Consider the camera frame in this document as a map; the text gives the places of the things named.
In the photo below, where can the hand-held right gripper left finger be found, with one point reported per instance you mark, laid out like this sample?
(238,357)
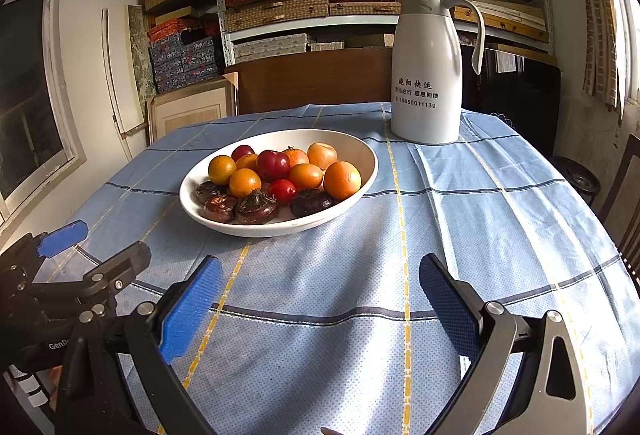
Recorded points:
(192,310)

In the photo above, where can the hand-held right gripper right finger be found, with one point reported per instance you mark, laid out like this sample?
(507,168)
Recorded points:
(450,310)

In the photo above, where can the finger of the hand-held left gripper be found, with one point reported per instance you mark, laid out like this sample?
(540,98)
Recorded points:
(122,265)
(62,238)

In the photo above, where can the orange tangerine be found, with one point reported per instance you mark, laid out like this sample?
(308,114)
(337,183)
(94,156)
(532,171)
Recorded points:
(321,155)
(342,180)
(245,182)
(246,161)
(221,169)
(297,157)
(305,176)

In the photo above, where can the small red tomato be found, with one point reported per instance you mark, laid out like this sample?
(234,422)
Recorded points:
(281,191)

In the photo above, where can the dark red plum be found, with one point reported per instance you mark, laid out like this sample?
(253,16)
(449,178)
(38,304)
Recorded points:
(242,151)

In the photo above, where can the large red tomato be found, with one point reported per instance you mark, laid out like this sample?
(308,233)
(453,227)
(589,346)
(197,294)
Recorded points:
(272,165)

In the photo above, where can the white oval plate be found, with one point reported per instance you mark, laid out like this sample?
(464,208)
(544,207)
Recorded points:
(357,150)

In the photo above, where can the white framed window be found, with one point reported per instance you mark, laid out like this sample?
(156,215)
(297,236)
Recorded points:
(25,90)

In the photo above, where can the light wooden framed panel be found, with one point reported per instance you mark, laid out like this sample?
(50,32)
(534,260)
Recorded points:
(190,107)

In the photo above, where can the white trim strip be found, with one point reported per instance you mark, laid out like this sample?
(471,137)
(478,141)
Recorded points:
(108,65)

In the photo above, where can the black round stool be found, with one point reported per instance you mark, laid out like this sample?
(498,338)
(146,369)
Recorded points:
(575,177)

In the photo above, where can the dark wooden chair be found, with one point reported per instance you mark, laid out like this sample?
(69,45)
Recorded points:
(625,215)

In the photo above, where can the green marble slab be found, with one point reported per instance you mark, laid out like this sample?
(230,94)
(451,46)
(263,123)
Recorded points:
(139,50)

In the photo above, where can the stack of blue patterned boxes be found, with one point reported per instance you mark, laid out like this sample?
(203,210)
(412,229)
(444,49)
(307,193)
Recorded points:
(185,60)

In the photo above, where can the white thermos jug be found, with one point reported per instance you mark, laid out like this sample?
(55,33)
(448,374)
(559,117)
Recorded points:
(425,65)

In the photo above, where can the brown wooden chair back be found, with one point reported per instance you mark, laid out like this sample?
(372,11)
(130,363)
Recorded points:
(310,80)

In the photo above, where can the striped curtain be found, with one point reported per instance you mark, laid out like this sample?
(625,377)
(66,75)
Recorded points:
(595,15)

